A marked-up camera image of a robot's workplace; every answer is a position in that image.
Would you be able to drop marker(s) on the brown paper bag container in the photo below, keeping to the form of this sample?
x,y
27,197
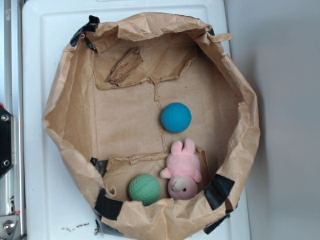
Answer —
x,y
107,135

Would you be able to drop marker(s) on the green dimpled ball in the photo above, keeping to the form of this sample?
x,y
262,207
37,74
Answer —
x,y
144,188

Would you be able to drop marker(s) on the brown wood chip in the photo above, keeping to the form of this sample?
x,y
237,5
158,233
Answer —
x,y
125,66

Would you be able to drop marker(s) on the pink plush bunny toy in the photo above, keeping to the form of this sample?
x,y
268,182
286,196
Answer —
x,y
183,170

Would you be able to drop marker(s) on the aluminium frame rail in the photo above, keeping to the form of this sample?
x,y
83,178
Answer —
x,y
13,223

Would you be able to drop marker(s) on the blue dimpled ball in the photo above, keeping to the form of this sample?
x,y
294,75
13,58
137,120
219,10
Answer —
x,y
175,117

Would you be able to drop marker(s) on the white plastic tray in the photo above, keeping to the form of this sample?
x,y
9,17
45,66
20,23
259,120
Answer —
x,y
55,208

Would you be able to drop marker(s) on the black metal bracket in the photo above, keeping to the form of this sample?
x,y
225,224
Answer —
x,y
6,142

